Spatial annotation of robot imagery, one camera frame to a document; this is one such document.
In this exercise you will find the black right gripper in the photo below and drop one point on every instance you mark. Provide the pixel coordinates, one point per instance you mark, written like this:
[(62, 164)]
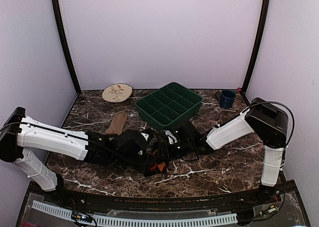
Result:
[(162, 153)]

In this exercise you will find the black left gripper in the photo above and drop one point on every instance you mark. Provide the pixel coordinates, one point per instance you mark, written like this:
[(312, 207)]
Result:
[(144, 167)]

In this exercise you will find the red yellow argyle sock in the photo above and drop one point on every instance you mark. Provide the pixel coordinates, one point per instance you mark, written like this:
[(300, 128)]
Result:
[(155, 164)]

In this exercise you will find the dark blue mug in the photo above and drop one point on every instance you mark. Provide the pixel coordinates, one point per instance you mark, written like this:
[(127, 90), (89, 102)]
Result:
[(226, 98)]

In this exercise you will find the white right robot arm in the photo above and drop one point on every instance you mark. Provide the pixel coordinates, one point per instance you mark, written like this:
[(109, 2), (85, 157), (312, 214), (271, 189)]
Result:
[(268, 120)]

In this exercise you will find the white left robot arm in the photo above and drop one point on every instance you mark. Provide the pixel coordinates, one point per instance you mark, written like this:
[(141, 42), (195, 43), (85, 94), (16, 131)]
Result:
[(20, 133)]

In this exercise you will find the brown ribbed sock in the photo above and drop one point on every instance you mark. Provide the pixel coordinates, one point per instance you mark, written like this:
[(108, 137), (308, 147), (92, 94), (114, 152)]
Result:
[(117, 124)]

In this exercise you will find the green divided organizer tray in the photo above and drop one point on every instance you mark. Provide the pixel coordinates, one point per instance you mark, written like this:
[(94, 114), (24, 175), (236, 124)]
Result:
[(169, 106)]

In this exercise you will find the round wooden slice plate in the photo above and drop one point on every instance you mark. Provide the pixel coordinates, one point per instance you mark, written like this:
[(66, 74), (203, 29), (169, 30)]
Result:
[(117, 93)]

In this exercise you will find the white slotted cable duct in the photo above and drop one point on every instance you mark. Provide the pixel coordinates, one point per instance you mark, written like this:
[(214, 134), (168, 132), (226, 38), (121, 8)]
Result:
[(136, 219)]

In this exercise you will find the black right corner post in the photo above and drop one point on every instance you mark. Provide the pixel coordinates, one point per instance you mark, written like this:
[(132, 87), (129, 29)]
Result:
[(256, 46)]

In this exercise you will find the black corner post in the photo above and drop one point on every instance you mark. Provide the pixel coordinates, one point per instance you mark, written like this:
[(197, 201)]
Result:
[(64, 45), (256, 46)]

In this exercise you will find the black front table rail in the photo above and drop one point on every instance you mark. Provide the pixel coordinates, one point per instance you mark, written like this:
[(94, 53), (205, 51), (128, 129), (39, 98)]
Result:
[(234, 202)]

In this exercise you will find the black left corner post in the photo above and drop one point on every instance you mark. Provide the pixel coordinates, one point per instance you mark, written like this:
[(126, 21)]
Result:
[(64, 45)]

